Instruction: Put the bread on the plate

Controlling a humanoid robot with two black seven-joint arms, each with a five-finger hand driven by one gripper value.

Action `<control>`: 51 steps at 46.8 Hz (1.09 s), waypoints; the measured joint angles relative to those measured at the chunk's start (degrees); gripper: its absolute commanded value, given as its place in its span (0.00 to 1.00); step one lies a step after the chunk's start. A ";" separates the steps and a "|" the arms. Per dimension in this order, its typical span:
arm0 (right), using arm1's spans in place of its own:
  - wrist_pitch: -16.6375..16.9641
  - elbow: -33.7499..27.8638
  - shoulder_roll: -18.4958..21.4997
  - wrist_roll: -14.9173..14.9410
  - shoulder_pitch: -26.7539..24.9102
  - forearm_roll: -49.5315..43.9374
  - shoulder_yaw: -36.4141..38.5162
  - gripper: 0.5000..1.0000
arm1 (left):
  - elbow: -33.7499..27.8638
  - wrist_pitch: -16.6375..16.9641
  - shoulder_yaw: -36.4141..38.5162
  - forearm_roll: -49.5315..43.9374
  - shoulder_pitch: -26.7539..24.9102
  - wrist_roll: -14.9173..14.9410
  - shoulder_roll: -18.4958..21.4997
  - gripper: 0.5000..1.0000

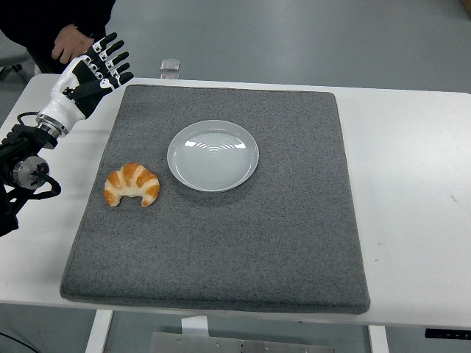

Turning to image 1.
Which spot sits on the person's hand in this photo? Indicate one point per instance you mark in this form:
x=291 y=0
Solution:
x=71 y=40

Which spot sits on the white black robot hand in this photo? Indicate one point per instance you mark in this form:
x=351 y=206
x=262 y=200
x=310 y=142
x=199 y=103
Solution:
x=60 y=106

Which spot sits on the golden croissant bread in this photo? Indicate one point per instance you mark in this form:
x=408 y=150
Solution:
x=143 y=184

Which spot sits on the white round plate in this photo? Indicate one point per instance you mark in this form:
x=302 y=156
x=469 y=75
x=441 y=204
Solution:
x=213 y=158

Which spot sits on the grey metal plate with screws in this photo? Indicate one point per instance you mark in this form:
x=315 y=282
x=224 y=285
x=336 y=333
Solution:
x=243 y=343

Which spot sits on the person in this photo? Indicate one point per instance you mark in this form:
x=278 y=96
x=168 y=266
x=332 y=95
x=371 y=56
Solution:
x=55 y=14

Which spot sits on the silver floor outlet box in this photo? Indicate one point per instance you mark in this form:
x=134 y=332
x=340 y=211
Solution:
x=170 y=76
x=170 y=65

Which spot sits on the grey felt mat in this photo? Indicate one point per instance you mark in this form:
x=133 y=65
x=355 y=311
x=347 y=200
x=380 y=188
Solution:
x=221 y=239

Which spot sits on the white table leg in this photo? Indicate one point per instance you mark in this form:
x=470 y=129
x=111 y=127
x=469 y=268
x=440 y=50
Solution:
x=379 y=340
x=98 y=331

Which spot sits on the black table control panel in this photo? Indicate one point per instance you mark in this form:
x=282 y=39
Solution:
x=447 y=333

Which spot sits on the white table bracket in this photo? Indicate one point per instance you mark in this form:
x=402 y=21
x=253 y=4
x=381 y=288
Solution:
x=195 y=325

